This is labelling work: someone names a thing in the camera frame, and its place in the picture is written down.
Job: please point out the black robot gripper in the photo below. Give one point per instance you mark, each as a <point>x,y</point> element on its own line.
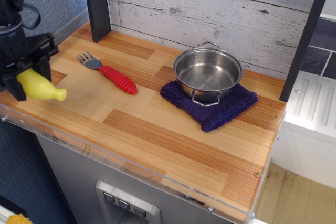
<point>19,53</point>

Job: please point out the yellow toy banana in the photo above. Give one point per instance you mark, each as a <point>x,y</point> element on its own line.
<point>38,87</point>

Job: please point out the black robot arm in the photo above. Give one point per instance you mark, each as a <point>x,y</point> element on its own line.
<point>10,16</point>

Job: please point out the grey toy fridge cabinet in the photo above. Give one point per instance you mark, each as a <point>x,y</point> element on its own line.
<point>78,176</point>

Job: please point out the yellow object bottom left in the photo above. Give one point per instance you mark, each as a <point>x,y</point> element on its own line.
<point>18,219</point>

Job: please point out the silver dispenser button panel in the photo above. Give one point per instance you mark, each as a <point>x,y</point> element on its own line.
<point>119,206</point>

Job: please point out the small steel pot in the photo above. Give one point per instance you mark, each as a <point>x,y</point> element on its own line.
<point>206,74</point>

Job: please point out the purple knitted cloth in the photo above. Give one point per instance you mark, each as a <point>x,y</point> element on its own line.
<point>212,117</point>

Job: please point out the clear acrylic edge guard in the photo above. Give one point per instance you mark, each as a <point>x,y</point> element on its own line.
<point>159,146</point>

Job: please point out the white toy sink unit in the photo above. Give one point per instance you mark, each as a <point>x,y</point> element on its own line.
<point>306,138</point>

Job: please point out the fork with red handle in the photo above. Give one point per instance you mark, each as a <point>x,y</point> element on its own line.
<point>122,81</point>

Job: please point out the dark left frame post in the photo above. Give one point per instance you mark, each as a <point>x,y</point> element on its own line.
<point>99,18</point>

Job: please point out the dark frame post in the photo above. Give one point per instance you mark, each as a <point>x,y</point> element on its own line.
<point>99,18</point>
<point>308,31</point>

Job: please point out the dark right frame post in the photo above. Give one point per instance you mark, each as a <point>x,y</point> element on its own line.
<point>308,31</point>

